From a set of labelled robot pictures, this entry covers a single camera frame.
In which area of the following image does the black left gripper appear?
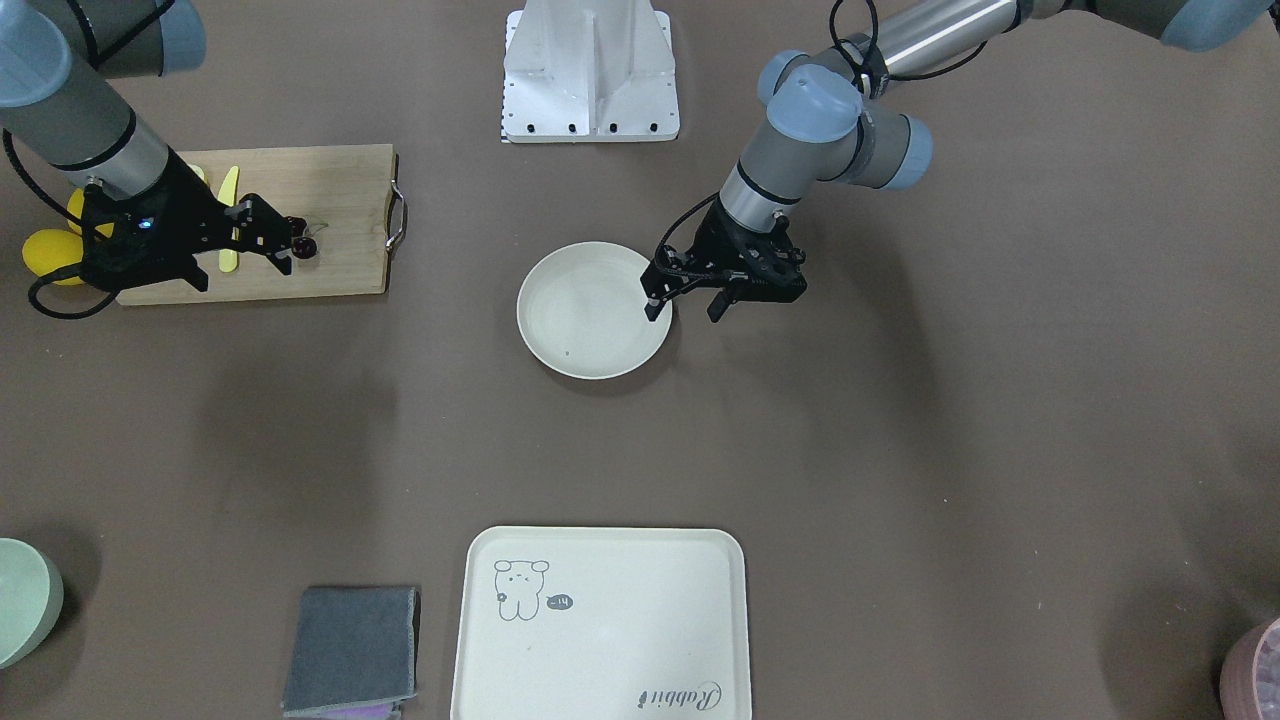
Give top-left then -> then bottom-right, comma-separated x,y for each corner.
640,199 -> 808,324

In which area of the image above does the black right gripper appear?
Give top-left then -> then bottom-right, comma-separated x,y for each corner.
79,150 -> 301,292

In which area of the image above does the dark red cherry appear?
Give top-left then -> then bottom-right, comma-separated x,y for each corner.
291,234 -> 317,261

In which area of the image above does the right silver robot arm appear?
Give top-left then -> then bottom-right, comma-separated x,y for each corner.
1,1 -> 294,304

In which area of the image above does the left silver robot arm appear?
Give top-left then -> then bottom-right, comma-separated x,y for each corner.
640,1 -> 1277,322

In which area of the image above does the cream rabbit tray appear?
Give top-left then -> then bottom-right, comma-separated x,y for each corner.
451,527 -> 753,719

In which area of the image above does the yellow plastic knife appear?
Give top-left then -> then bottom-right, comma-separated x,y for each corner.
218,165 -> 241,274

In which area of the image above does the wooden cutting board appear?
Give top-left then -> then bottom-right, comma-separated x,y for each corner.
116,143 -> 407,306

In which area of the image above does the cream round plate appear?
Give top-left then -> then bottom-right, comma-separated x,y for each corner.
515,241 -> 675,380

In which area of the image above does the yellow lemon near board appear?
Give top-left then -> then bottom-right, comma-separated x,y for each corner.
65,188 -> 114,238

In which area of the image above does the yellow lemon outer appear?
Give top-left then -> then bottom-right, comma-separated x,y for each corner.
20,228 -> 84,277

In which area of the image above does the grey folded cloth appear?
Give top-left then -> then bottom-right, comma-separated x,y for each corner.
282,585 -> 419,719

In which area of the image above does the mint green bowl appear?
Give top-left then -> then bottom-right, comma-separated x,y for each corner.
1,538 -> 64,669

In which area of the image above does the pink bowl with ice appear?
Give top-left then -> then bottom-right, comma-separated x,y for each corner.
1219,619 -> 1279,719

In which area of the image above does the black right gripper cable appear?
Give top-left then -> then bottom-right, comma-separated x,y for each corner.
0,129 -> 122,322

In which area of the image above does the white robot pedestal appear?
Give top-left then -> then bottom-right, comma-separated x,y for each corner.
500,1 -> 681,143

